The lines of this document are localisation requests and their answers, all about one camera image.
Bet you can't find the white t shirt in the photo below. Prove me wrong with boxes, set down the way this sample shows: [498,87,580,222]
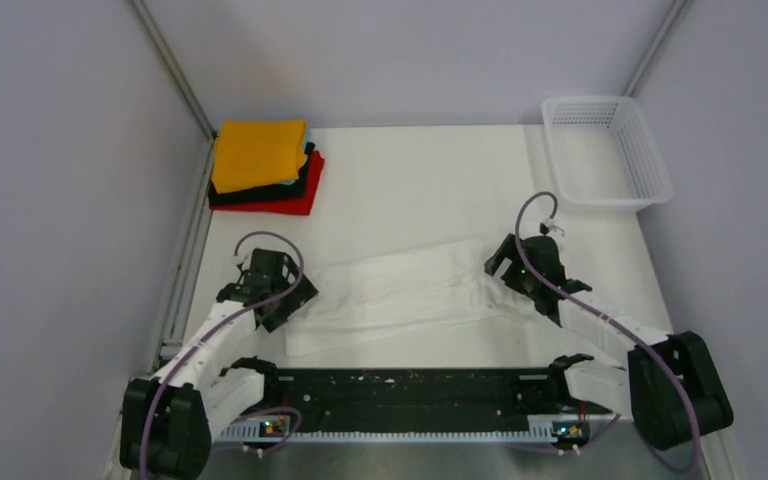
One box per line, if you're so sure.
[283,238,537,357]

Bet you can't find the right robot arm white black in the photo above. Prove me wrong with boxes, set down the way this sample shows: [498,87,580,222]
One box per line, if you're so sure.
[484,234,734,451]

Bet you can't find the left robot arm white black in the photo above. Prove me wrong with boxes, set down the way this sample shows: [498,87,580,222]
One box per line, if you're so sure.
[119,248,318,479]

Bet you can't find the red folded t shirt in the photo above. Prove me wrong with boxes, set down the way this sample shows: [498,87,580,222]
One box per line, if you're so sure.
[207,149,325,216]

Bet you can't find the black folded t shirt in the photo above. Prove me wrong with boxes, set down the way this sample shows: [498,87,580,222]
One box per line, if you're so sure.
[207,142,315,206]

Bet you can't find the white plastic basket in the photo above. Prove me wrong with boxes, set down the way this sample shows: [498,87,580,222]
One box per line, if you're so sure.
[541,96,675,214]

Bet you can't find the orange folded t shirt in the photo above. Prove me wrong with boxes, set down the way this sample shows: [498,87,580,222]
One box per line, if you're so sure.
[211,119,308,194]

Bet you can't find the light blue folded t shirt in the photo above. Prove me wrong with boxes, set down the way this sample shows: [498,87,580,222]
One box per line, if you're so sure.
[279,129,313,186]

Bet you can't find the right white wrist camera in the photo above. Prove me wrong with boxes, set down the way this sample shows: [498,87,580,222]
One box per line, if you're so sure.
[539,218,566,237]

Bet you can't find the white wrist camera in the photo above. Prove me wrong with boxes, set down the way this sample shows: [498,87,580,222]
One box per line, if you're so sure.
[539,218,566,237]
[237,248,282,283]

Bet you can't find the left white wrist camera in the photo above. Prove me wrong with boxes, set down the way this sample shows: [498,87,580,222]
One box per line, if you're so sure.
[237,248,282,283]

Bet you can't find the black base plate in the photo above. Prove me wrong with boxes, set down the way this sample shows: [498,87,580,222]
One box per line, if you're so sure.
[158,358,630,436]

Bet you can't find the left aluminium frame rail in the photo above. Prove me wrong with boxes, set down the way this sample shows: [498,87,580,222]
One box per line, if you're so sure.
[149,140,215,370]

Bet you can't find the white cable duct rail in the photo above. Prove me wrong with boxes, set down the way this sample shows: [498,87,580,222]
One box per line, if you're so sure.
[215,416,590,445]

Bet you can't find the left back aluminium post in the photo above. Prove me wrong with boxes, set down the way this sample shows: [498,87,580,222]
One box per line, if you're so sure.
[127,0,217,140]

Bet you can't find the aluminium post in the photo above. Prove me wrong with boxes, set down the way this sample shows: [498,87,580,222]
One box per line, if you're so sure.
[127,0,217,140]
[622,0,695,98]

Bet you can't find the right back aluminium post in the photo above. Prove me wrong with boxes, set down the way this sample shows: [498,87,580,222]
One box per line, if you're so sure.
[622,0,695,98]

